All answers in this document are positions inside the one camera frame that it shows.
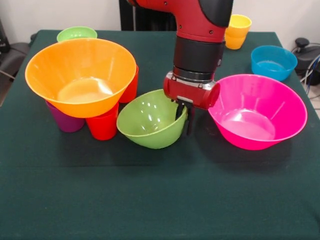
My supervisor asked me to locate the red cup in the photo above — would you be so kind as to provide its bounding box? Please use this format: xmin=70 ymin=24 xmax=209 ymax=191
xmin=85 ymin=101 xmax=120 ymax=141

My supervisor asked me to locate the large orange bowl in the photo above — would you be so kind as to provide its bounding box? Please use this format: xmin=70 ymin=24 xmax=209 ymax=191
xmin=24 ymin=37 xmax=137 ymax=119

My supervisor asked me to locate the small green bowl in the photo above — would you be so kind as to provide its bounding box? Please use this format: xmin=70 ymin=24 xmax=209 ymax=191
xmin=56 ymin=26 xmax=98 ymax=43

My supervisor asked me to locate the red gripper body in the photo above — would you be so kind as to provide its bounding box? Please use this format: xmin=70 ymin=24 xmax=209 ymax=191
xmin=163 ymin=71 xmax=221 ymax=111

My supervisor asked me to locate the yellow cup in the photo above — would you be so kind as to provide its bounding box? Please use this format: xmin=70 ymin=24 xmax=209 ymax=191
xmin=224 ymin=29 xmax=247 ymax=50
xmin=227 ymin=14 xmax=253 ymax=39

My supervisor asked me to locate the large pink bowl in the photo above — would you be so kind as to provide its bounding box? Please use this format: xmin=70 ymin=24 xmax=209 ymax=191
xmin=207 ymin=73 xmax=309 ymax=151

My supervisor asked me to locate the large green bowl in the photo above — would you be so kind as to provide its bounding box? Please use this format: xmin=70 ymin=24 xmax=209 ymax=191
xmin=116 ymin=89 xmax=189 ymax=150

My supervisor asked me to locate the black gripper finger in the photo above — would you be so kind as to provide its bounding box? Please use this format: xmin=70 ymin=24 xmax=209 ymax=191
xmin=175 ymin=101 xmax=187 ymax=121
xmin=185 ymin=104 xmax=195 ymax=137

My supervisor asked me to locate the orange cup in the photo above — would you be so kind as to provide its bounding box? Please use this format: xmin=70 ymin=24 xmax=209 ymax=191
xmin=119 ymin=65 xmax=140 ymax=104

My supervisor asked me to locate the dark green tablecloth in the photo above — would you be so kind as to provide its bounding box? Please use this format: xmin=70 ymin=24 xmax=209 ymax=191
xmin=0 ymin=29 xmax=320 ymax=240

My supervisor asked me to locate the tangle of cables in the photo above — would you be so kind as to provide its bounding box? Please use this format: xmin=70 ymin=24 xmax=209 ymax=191
xmin=299 ymin=53 xmax=320 ymax=95

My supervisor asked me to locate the small blue bowl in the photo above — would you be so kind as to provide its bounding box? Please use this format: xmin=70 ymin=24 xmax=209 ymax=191
xmin=250 ymin=44 xmax=298 ymax=83

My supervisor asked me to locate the purple cup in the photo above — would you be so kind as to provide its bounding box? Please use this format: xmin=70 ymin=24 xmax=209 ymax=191
xmin=45 ymin=99 xmax=86 ymax=133

